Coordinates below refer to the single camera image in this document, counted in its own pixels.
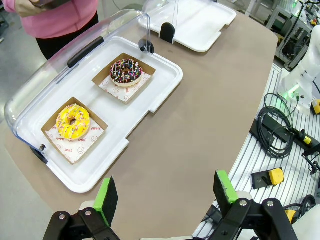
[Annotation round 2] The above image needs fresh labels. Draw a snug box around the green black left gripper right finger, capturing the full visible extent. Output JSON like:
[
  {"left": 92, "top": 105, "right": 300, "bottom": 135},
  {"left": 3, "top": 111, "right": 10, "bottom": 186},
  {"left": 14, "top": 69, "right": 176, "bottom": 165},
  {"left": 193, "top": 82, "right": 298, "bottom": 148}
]
[{"left": 211, "top": 169, "right": 300, "bottom": 240}]

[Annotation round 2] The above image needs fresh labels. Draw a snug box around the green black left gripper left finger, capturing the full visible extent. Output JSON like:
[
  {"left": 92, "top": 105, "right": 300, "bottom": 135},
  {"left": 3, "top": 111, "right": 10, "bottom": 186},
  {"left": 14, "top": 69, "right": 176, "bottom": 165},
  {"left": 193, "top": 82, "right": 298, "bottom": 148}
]
[{"left": 42, "top": 176, "right": 121, "bottom": 240}]

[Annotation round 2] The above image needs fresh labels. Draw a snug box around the yellow sprinkle donut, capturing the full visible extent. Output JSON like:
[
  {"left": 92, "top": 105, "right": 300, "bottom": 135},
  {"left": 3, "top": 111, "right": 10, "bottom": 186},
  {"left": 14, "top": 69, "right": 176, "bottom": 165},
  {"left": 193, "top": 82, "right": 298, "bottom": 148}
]
[{"left": 56, "top": 104, "right": 91, "bottom": 141}]

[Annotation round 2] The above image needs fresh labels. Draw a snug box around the chocolate rainbow sprinkle donut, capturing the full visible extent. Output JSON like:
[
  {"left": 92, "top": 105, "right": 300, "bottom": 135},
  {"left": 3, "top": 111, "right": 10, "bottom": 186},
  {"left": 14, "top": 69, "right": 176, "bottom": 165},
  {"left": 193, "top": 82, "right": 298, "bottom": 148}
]
[{"left": 109, "top": 58, "right": 144, "bottom": 88}]

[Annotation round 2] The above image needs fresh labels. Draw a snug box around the person in pink sweater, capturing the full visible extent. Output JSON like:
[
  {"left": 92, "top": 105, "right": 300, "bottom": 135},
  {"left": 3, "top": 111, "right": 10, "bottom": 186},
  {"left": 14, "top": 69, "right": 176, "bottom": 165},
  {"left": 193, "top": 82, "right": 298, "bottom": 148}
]
[{"left": 3, "top": 0, "right": 100, "bottom": 61}]

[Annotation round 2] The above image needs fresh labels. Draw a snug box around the person right hand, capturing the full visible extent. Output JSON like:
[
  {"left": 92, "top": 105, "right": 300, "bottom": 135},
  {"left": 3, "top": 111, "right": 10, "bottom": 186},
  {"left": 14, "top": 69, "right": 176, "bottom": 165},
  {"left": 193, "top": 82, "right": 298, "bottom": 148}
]
[{"left": 15, "top": 0, "right": 51, "bottom": 18}]

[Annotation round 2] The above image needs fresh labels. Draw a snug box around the yellow button on black plate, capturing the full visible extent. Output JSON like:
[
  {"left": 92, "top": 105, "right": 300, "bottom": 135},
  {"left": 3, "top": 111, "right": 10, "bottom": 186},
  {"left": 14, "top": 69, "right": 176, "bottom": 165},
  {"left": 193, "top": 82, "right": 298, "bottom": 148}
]
[{"left": 251, "top": 167, "right": 286, "bottom": 190}]

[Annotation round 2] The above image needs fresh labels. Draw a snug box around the white smiley paper liner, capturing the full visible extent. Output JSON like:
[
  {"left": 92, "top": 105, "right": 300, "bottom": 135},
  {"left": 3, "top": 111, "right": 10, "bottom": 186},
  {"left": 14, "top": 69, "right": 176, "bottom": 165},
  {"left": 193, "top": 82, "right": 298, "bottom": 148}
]
[
  {"left": 45, "top": 117, "right": 103, "bottom": 164},
  {"left": 98, "top": 73, "right": 152, "bottom": 104}
]

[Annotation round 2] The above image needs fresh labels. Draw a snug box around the black device with yellow label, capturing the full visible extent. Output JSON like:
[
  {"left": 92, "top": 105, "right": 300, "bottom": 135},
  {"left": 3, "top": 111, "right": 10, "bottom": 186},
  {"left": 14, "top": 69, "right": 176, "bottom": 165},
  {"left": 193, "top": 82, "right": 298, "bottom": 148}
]
[{"left": 292, "top": 128, "right": 320, "bottom": 156}]

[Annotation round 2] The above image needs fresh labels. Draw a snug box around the yellow emergency stop box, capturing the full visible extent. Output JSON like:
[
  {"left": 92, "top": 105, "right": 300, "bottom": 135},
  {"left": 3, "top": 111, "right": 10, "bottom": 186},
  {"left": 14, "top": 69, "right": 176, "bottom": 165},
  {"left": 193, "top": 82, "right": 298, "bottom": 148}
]
[{"left": 310, "top": 98, "right": 320, "bottom": 115}]

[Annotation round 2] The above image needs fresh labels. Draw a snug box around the white tray holding sprinkle donuts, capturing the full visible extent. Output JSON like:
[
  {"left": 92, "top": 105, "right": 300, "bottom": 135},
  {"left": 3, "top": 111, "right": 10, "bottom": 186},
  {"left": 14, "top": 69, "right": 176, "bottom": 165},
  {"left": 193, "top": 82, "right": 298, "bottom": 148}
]
[{"left": 14, "top": 36, "right": 184, "bottom": 194}]

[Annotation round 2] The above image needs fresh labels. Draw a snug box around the white tray with black hinge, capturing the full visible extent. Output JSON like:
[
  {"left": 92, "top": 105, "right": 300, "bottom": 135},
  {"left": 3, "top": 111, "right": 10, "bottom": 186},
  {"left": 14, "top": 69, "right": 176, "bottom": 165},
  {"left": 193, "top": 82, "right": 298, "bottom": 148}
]
[{"left": 137, "top": 0, "right": 238, "bottom": 53}]

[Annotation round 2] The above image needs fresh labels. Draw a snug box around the clear plastic tray lid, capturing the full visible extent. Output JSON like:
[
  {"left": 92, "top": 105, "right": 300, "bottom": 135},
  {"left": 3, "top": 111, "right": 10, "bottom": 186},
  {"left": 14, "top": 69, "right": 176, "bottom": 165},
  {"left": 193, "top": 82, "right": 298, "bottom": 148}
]
[{"left": 141, "top": 0, "right": 181, "bottom": 31}]

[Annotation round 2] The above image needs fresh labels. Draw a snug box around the slotted aluminium base plate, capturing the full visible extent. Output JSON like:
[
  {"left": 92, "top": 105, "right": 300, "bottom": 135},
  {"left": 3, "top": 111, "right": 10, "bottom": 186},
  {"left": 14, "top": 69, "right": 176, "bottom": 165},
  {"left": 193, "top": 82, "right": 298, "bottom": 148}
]
[{"left": 193, "top": 62, "right": 320, "bottom": 240}]

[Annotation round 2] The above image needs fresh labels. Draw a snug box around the black coiled cable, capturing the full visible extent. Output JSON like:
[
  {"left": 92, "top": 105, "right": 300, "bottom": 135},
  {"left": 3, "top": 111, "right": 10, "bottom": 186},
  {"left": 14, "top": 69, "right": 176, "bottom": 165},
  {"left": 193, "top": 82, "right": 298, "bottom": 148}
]
[{"left": 256, "top": 92, "right": 305, "bottom": 159}]

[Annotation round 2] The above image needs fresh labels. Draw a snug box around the yellow box with black cables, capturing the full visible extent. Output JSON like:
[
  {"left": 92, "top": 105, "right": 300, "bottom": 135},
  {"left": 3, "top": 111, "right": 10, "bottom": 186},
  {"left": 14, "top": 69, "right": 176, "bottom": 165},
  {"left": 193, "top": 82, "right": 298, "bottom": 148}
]
[{"left": 281, "top": 194, "right": 318, "bottom": 225}]

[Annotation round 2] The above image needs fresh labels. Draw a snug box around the black metal bracket plate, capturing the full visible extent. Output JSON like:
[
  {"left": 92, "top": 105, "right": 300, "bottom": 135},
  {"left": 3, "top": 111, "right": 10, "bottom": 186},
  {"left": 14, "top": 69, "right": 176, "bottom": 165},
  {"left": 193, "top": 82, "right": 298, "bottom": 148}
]
[{"left": 249, "top": 113, "right": 296, "bottom": 145}]

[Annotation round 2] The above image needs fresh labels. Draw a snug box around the small black cable clamp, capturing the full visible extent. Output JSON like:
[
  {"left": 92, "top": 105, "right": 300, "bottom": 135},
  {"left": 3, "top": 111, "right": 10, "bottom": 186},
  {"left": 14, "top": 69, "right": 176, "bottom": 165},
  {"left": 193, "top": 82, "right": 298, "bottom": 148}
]
[{"left": 301, "top": 151, "right": 320, "bottom": 176}]

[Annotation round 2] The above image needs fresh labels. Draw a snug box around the clear lid with black handle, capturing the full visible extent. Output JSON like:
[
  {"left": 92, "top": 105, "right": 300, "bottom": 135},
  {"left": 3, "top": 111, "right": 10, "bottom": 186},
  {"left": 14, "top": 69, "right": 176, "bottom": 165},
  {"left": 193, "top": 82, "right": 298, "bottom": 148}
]
[{"left": 3, "top": 9, "right": 155, "bottom": 165}]

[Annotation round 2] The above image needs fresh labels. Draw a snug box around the aluminium frame equipment rack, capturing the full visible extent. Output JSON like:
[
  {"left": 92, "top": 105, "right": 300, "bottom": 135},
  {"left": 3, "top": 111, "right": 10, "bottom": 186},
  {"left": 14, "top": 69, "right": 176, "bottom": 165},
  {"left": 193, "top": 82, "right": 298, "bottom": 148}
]
[{"left": 264, "top": 0, "right": 320, "bottom": 72}]

